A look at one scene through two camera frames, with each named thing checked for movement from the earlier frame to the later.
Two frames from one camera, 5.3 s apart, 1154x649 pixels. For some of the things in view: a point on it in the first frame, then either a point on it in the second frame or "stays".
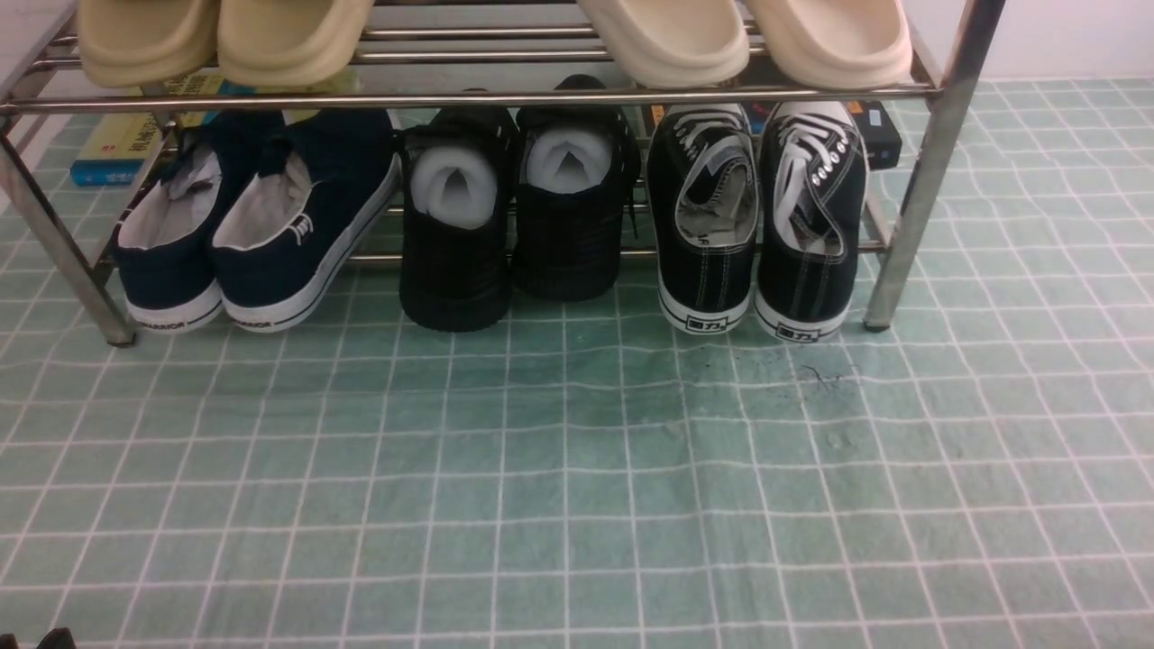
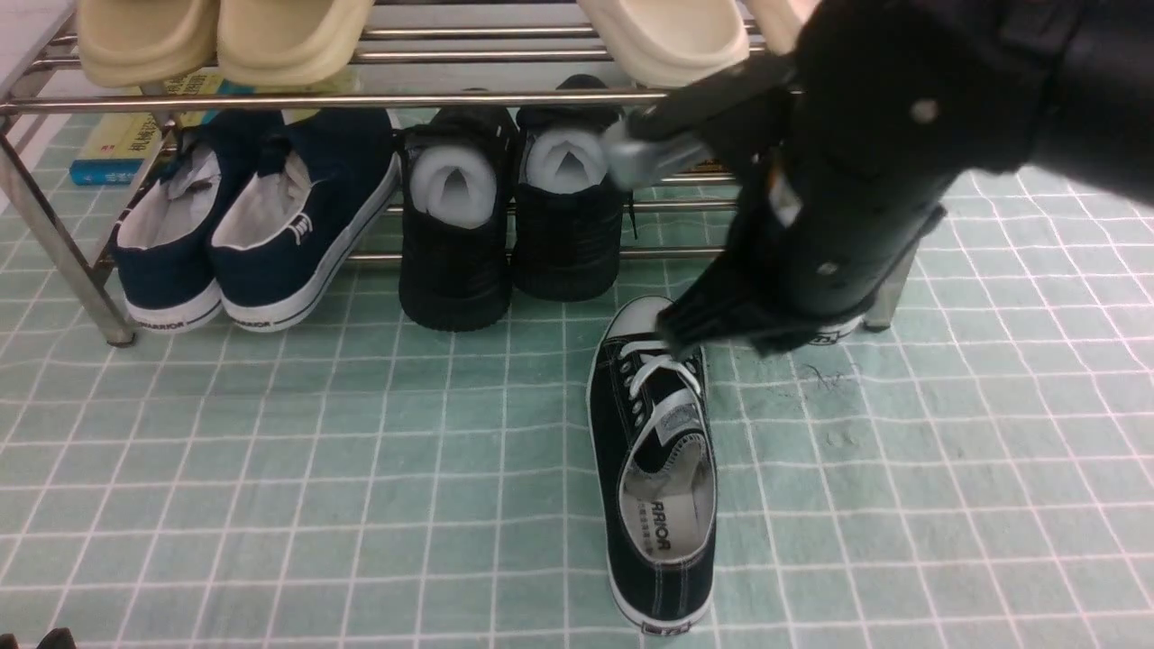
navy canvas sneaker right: (324, 178) stays
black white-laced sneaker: (703, 198) to (654, 467)
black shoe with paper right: (577, 167) stays
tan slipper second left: (290, 42) stays
